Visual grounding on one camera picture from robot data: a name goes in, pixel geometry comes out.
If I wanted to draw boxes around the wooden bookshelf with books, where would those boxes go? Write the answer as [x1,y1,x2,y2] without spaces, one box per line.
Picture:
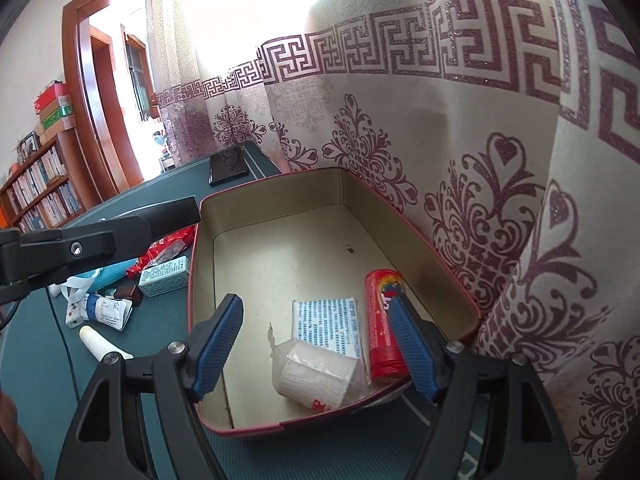
[0,130,101,233]

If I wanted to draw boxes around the red tin box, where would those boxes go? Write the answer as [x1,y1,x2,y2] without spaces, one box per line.
[187,167,483,435]

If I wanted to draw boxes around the small teal carton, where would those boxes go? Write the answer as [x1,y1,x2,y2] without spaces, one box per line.
[138,256,191,298]

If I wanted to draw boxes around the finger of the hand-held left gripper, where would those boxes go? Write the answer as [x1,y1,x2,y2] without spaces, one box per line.
[0,196,202,306]

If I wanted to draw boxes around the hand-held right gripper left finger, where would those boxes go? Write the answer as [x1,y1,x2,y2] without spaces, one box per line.
[54,293,246,480]

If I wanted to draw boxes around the red packet in tray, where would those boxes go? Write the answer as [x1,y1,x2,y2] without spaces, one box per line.
[364,269,412,385]

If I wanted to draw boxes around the blue drawstring pouch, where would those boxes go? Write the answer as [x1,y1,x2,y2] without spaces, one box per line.
[48,260,143,311]

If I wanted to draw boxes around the small dark brown box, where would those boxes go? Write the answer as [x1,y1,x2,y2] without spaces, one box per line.
[114,284,144,306]

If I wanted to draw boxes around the red cardboard box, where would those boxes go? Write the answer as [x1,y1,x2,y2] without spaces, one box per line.
[34,82,71,112]

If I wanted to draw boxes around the wooden door frame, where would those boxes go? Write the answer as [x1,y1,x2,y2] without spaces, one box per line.
[62,0,151,196]

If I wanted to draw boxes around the cream white tube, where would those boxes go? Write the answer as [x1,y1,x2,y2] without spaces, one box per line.
[79,325,135,362]

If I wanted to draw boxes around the green cardboard box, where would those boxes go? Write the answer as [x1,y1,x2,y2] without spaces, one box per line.
[40,106,74,129]

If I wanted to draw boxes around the white blue sachet strip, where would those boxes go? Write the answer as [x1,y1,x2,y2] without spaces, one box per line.
[65,292,133,332]

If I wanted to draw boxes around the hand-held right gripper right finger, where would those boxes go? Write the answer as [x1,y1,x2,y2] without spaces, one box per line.
[387,292,581,480]

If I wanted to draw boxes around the red comb packet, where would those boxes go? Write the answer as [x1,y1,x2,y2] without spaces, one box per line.
[126,226,197,279]

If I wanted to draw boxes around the patterned cream curtain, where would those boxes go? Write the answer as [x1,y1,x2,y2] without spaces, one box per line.
[147,0,640,480]

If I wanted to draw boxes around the teal felt desktop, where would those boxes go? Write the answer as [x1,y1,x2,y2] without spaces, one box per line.
[0,142,506,480]

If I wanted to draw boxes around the black smartphone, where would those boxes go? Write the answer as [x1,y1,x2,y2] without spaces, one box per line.
[209,148,250,187]

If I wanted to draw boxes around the black cable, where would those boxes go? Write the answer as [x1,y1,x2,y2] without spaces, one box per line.
[47,287,81,401]

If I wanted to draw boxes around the white blue-printed packet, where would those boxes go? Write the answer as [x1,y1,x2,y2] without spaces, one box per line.
[291,297,365,361]

